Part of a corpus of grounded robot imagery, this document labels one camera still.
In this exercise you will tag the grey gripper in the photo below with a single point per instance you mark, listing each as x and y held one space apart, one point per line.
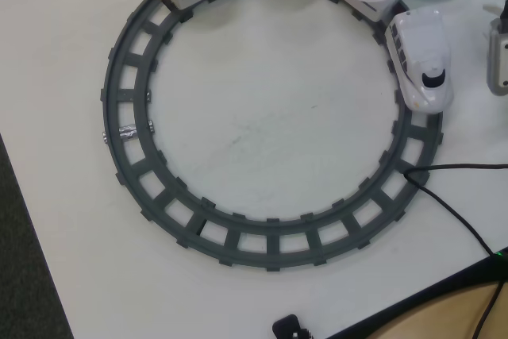
498 57

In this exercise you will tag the white Shinkansen toy locomotive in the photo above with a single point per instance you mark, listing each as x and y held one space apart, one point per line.
416 37

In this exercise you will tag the grey circular toy train track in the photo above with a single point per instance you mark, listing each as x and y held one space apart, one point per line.
274 245

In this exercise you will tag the black plastic device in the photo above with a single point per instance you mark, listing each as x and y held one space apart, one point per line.
289 327

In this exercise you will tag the crumpled aluminium foil strip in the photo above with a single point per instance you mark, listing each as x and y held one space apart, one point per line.
128 132

